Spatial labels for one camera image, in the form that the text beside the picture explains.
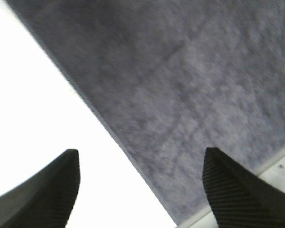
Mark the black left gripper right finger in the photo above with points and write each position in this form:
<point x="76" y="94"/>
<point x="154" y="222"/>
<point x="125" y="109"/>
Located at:
<point x="237" y="197"/>

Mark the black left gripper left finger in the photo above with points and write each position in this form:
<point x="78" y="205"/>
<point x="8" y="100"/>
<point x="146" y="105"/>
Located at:
<point x="47" y="198"/>

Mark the dark navy towel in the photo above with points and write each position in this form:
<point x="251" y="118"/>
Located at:
<point x="169" y="78"/>

